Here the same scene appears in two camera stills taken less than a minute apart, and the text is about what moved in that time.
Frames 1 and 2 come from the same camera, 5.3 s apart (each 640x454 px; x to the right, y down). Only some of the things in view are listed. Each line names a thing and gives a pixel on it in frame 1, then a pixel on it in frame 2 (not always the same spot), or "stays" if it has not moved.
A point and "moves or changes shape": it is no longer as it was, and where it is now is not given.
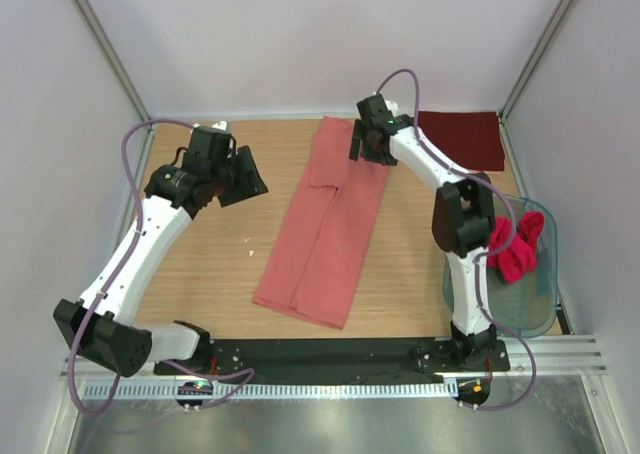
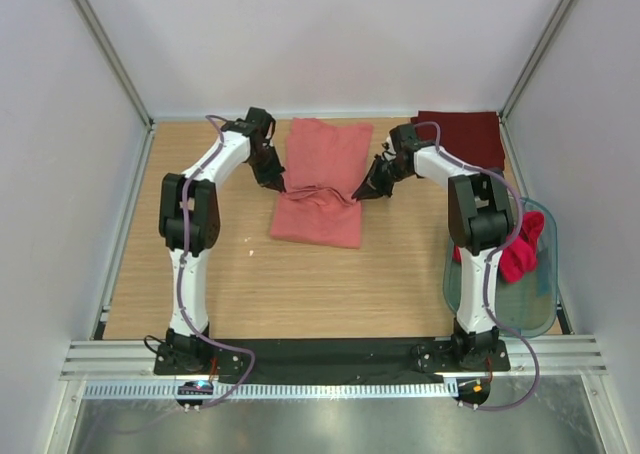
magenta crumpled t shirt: (521, 258) stays
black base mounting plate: (324, 359) stays
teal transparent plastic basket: (522, 308) stays
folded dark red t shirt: (470, 139) stays
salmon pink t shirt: (315, 264) moves or changes shape
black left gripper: (251, 183) -> (273, 178)
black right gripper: (359, 133) -> (373, 185)
